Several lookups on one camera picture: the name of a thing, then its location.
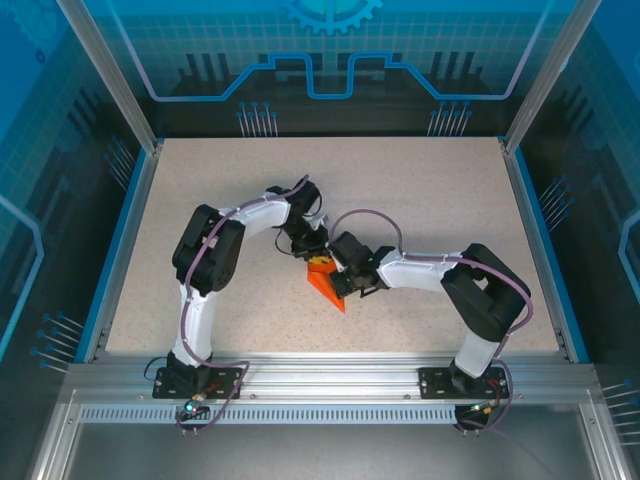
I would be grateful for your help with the aluminium side rail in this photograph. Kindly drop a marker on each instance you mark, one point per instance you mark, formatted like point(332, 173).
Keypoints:
point(539, 240)
point(129, 240)

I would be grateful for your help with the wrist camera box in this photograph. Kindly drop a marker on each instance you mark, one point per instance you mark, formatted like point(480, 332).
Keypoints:
point(340, 262)
point(317, 222)

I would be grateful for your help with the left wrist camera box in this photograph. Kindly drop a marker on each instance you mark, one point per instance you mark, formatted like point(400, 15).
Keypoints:
point(317, 222)

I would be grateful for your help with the aluminium frame post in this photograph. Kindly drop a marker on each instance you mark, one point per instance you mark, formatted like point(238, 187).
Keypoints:
point(541, 85)
point(120, 85)

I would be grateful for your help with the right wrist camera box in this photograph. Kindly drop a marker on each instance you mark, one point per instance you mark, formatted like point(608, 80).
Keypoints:
point(340, 262)

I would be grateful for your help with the orange square paper sheet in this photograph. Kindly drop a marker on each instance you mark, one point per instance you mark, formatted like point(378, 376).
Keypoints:
point(325, 287)

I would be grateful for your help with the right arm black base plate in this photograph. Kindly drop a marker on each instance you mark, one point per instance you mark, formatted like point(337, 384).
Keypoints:
point(435, 382)

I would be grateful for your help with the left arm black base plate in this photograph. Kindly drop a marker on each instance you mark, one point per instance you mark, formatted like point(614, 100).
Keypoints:
point(225, 385)

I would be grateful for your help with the aluminium mounting rail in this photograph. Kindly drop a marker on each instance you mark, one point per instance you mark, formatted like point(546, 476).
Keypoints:
point(325, 375)

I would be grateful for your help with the grey metal sheet panel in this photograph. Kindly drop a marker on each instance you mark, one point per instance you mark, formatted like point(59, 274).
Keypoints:
point(325, 450)

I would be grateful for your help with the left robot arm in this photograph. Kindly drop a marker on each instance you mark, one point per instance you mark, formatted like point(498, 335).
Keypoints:
point(210, 250)

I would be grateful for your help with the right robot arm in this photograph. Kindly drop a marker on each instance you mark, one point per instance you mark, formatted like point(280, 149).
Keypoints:
point(485, 290)

